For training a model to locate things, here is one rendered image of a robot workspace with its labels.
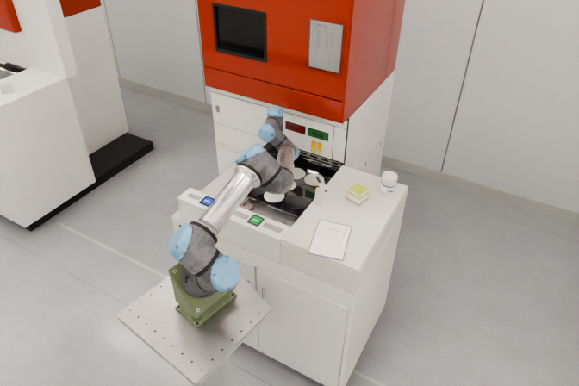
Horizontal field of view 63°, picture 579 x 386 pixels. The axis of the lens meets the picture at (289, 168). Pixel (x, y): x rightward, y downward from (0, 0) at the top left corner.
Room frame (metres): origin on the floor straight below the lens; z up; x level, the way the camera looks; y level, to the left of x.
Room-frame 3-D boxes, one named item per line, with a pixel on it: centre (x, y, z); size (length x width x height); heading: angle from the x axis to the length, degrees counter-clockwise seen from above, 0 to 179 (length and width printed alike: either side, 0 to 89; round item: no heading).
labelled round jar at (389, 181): (1.74, -0.46, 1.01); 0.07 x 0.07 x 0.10
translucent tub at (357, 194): (1.67, -0.31, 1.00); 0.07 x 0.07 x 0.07; 46
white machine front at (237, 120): (2.16, 0.08, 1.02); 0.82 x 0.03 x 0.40; 61
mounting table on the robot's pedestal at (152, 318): (1.17, 0.34, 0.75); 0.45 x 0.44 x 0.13; 142
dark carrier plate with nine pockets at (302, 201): (1.87, 0.02, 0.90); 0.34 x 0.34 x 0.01; 61
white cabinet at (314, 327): (1.74, 0.00, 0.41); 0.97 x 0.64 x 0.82; 61
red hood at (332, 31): (2.43, -0.07, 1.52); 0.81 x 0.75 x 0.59; 61
